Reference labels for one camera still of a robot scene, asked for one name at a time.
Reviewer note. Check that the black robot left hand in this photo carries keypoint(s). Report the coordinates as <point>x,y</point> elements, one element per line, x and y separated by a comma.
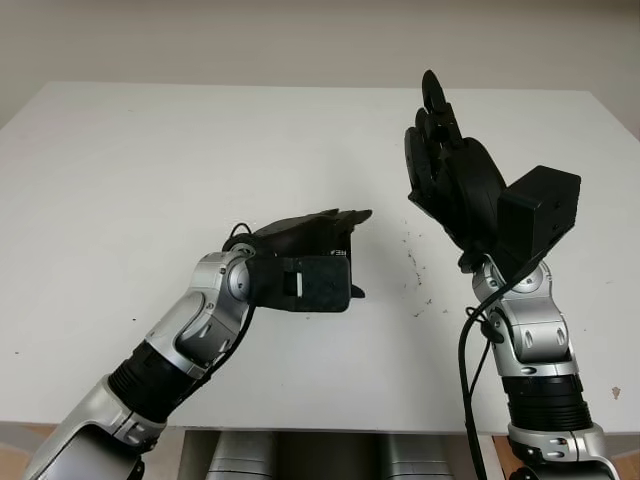
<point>305,235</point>

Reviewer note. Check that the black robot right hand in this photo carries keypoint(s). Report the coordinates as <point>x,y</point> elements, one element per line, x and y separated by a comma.
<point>470,190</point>

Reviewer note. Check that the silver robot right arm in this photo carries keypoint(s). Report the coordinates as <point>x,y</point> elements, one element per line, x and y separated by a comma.
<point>535,325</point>

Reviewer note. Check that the grey robot lower body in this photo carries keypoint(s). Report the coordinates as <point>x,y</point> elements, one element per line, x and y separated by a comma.
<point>300,460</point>

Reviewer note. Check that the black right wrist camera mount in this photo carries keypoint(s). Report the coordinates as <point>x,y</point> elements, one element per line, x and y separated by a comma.
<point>540,210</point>

